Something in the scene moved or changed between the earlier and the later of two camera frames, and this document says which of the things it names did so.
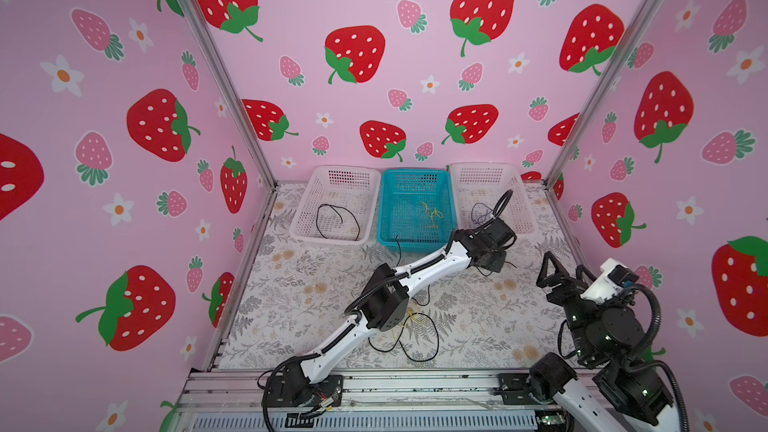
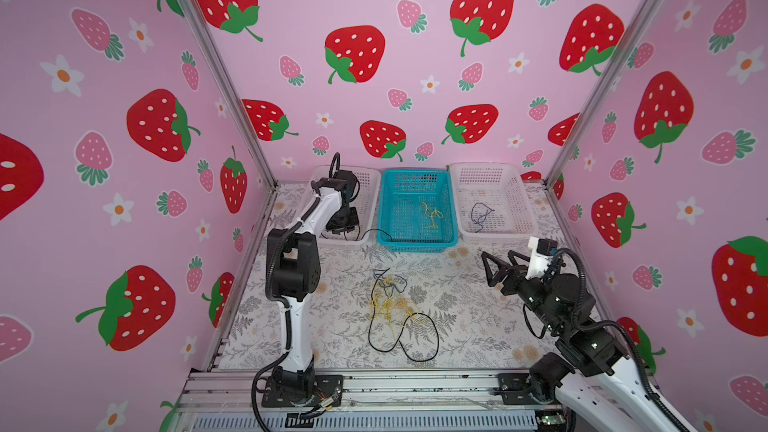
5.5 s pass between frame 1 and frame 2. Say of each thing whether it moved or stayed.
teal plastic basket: stayed
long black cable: moved
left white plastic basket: stayed
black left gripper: moved
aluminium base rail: stayed
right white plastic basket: stayed
